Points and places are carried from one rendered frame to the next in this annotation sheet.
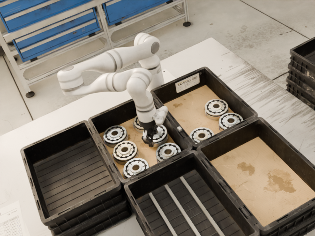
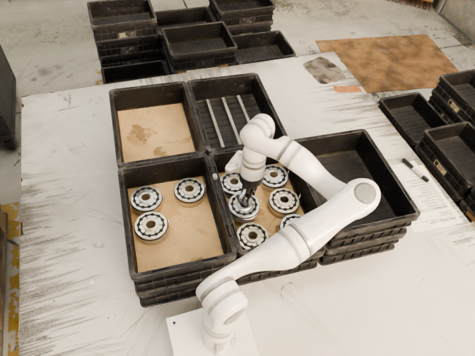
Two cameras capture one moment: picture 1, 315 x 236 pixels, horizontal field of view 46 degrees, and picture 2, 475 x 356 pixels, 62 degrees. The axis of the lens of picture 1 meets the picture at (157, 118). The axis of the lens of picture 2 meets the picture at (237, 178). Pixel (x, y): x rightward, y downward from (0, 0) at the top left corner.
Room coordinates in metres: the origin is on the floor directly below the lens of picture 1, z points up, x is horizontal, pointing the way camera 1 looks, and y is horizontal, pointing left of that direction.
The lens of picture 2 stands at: (1.80, -0.02, 1.93)
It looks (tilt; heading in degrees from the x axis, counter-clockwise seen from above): 51 degrees down; 179
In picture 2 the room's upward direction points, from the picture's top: 6 degrees clockwise
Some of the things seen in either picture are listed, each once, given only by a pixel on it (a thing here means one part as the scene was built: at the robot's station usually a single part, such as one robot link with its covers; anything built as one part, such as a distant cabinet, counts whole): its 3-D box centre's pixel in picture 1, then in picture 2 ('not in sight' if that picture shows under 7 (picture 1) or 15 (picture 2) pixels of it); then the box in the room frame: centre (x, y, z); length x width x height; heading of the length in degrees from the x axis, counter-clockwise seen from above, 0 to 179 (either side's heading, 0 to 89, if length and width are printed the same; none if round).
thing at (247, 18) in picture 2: not in sight; (239, 28); (-0.85, -0.06, 0.37); 0.40 x 0.30 x 0.45; 111
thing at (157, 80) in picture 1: (153, 78); (219, 326); (1.44, -0.02, 0.85); 0.09 x 0.09 x 0.17; 33
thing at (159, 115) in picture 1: (150, 110); (247, 162); (1.02, 0.02, 1.04); 0.11 x 0.09 x 0.06; 64
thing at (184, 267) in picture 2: (200, 104); (173, 210); (1.13, -0.19, 0.92); 0.40 x 0.30 x 0.02; 18
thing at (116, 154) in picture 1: (124, 150); (284, 200); (1.01, 0.16, 0.86); 0.10 x 0.10 x 0.01
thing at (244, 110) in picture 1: (201, 112); (174, 219); (1.13, -0.19, 0.87); 0.40 x 0.30 x 0.11; 18
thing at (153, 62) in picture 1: (147, 51); (223, 306); (1.45, -0.02, 1.01); 0.09 x 0.09 x 0.17; 38
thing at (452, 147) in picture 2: not in sight; (453, 171); (0.32, 1.20, 0.31); 0.40 x 0.30 x 0.34; 21
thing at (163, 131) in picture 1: (154, 133); (244, 204); (1.06, 0.02, 0.88); 0.10 x 0.10 x 0.01
